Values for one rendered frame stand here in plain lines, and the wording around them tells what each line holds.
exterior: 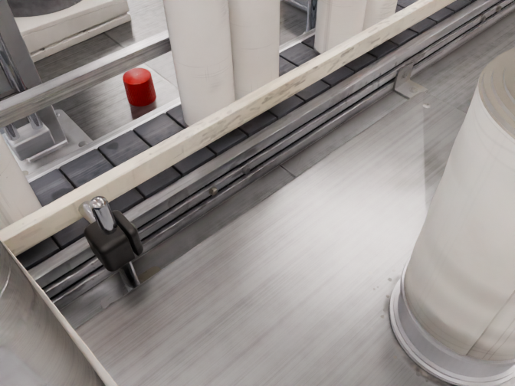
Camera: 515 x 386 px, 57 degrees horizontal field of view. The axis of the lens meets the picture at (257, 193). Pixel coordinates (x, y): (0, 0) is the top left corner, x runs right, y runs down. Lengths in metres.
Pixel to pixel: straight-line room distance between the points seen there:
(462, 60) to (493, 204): 0.49
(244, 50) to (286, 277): 0.20
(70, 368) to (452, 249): 0.17
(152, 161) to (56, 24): 0.36
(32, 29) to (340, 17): 0.39
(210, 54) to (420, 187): 0.21
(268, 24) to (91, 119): 0.25
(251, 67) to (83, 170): 0.18
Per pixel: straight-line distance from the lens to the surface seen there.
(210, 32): 0.39
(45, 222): 0.37
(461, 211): 0.23
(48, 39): 0.71
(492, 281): 0.24
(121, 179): 0.38
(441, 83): 0.63
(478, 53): 0.71
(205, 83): 0.42
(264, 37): 0.43
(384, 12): 0.57
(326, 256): 0.36
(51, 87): 0.41
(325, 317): 0.33
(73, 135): 0.56
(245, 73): 0.45
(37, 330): 0.17
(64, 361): 0.20
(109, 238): 0.33
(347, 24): 0.53
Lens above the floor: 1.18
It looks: 48 degrees down
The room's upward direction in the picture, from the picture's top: 2 degrees counter-clockwise
